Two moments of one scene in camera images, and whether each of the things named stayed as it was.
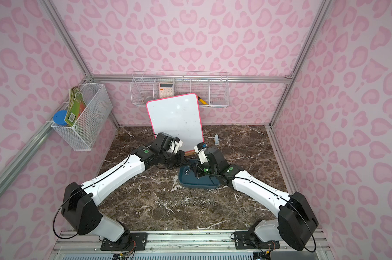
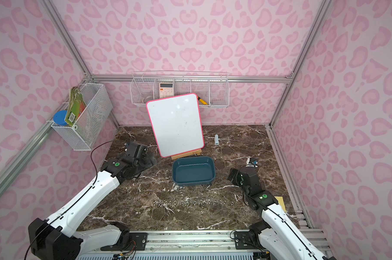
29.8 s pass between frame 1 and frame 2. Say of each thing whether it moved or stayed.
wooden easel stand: stayed
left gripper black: moved
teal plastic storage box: moved
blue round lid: stayed
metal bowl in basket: stayed
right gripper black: moved
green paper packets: stayed
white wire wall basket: stayed
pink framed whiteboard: stayed
